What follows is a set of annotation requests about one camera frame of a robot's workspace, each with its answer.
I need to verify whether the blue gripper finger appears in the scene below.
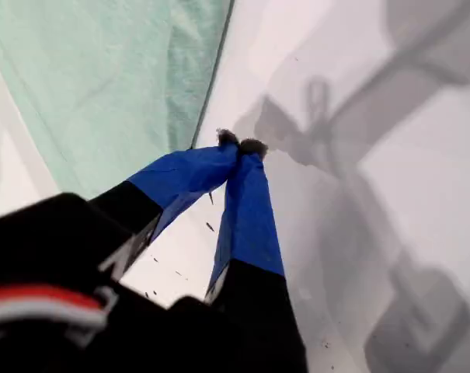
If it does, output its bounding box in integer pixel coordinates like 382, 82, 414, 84
89, 128, 242, 281
204, 138, 298, 324

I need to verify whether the pale green T-shirt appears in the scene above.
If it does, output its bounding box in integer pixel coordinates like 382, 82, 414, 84
0, 0, 236, 201

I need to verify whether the red and white wire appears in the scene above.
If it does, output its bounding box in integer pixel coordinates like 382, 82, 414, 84
0, 284, 108, 332

